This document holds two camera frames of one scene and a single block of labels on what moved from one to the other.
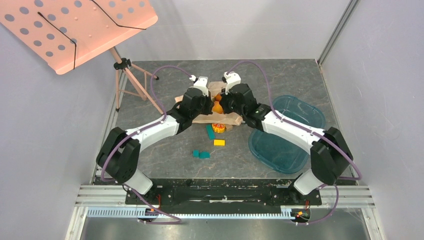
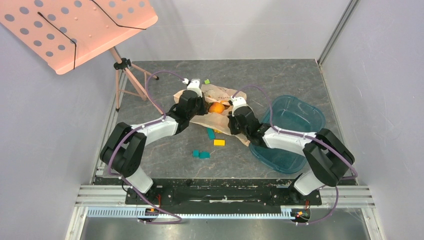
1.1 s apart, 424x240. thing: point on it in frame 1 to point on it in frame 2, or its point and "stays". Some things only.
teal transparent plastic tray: x=281 y=154 stays
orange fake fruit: x=217 y=108 stays
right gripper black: x=226 y=100 to x=231 y=117
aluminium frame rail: x=358 y=197 stays
